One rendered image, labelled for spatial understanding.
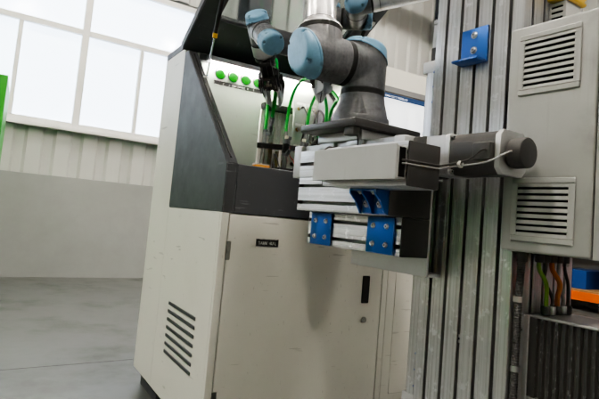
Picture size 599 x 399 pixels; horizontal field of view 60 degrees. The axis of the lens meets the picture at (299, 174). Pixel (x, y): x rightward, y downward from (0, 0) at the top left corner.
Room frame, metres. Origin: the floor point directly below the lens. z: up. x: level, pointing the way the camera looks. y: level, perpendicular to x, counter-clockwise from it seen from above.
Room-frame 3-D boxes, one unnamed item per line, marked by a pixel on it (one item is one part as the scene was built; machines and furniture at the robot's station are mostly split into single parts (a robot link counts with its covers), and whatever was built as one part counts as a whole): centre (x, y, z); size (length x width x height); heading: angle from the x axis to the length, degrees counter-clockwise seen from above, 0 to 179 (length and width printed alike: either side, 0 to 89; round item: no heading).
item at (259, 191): (1.85, -0.06, 0.87); 0.62 x 0.04 x 0.16; 120
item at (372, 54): (1.34, -0.14, 1.20); 0.13 x 0.12 x 0.14; 118
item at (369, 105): (1.35, -0.15, 1.09); 0.15 x 0.15 x 0.10
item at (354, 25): (1.80, -0.16, 1.52); 0.11 x 0.11 x 0.08; 83
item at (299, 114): (2.41, -0.01, 1.20); 0.13 x 0.03 x 0.31; 120
